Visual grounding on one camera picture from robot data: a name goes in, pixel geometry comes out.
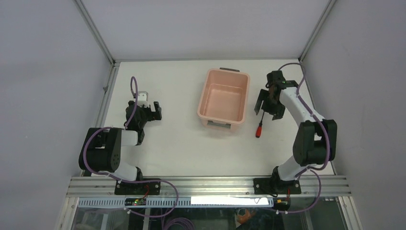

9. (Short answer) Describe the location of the white slotted cable duct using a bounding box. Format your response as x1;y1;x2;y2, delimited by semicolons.
78;196;273;209

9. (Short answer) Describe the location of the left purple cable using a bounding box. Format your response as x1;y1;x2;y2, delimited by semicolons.
82;76;179;219

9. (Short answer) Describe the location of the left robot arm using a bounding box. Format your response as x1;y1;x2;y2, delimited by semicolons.
79;101;162;195

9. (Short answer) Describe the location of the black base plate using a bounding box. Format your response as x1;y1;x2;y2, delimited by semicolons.
114;178;161;196
253;177;302;196

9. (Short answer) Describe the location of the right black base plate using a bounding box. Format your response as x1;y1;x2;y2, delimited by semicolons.
253;177;302;196

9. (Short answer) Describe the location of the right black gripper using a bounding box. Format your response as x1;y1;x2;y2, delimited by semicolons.
255;89;285;120

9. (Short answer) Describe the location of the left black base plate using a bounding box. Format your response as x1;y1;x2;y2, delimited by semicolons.
114;178;161;196

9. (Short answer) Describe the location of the red black screwdriver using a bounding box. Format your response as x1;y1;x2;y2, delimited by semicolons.
255;112;265;138

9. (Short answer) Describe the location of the aluminium mounting rail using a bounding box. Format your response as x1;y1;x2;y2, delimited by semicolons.
66;175;352;197

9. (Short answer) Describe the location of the orange object under table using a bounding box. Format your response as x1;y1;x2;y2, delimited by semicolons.
236;208;256;224

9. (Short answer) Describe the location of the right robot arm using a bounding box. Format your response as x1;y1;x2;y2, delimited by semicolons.
254;70;338;194

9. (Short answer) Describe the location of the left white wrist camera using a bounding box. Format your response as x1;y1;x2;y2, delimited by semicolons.
136;91;150;108

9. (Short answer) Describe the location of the pink plastic bin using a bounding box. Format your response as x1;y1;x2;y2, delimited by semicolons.
197;68;250;132

